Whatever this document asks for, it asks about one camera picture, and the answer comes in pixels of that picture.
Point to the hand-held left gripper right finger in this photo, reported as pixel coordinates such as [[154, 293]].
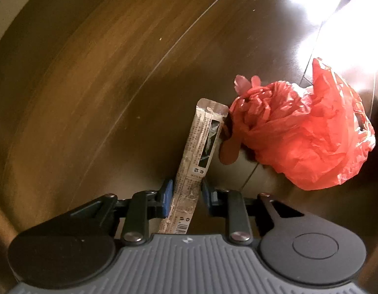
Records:
[[208, 197]]

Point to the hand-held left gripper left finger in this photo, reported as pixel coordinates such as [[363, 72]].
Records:
[[168, 197]]

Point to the long silver snack wrapper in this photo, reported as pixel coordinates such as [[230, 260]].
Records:
[[198, 153]]

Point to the red plastic bag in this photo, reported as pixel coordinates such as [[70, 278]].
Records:
[[299, 134]]

